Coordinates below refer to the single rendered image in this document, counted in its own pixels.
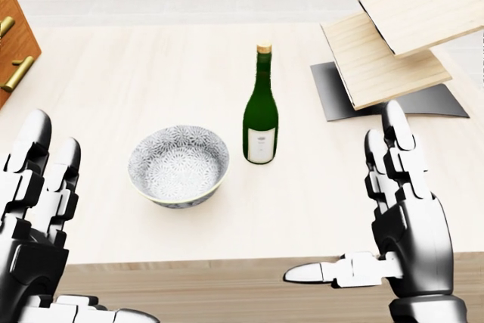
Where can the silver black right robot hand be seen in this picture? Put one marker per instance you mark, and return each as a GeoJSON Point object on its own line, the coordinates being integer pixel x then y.
{"type": "Point", "coordinates": [419, 247]}

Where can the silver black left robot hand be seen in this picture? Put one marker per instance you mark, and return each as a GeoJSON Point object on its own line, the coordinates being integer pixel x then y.
{"type": "Point", "coordinates": [28, 262]}

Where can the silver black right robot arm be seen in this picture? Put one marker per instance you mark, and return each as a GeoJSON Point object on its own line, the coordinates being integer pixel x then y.
{"type": "Point", "coordinates": [427, 309]}

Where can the wooden wine rack, dark base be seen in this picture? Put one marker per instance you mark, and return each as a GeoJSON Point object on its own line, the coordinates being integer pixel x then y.
{"type": "Point", "coordinates": [385, 66]}

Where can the green wine bottle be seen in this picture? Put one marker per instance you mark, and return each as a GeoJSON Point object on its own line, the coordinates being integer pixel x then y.
{"type": "Point", "coordinates": [260, 118]}

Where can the grey patterned bowl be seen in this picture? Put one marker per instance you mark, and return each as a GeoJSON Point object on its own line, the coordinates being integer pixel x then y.
{"type": "Point", "coordinates": [177, 168]}

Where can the brown wooden cabinet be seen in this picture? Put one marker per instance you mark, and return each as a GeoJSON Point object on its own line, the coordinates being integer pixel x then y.
{"type": "Point", "coordinates": [19, 28]}

